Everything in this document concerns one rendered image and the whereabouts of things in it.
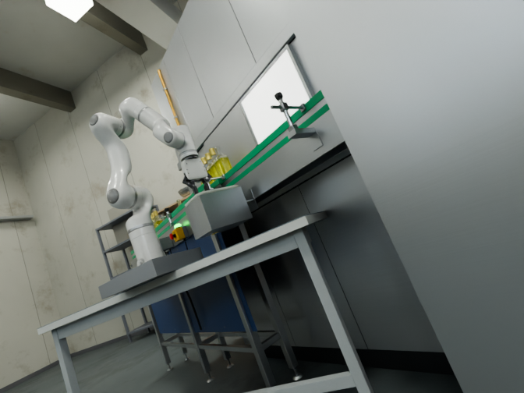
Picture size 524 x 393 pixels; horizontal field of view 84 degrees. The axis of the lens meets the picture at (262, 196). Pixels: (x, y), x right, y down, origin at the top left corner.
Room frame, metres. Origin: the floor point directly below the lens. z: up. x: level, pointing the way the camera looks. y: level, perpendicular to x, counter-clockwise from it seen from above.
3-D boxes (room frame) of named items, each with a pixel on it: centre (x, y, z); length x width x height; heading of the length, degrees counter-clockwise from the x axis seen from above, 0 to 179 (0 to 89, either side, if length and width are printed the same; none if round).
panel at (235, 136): (1.53, -0.07, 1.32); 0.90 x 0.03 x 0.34; 41
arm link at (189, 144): (1.27, 0.24, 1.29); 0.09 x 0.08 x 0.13; 162
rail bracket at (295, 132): (0.98, -0.21, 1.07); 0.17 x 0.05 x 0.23; 131
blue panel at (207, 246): (2.17, 0.73, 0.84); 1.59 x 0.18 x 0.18; 41
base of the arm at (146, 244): (1.37, 0.60, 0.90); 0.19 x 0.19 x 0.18
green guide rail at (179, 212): (2.14, 0.81, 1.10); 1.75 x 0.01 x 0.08; 41
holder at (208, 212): (1.33, 0.19, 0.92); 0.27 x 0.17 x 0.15; 131
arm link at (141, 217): (1.41, 0.60, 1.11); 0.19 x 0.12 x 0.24; 164
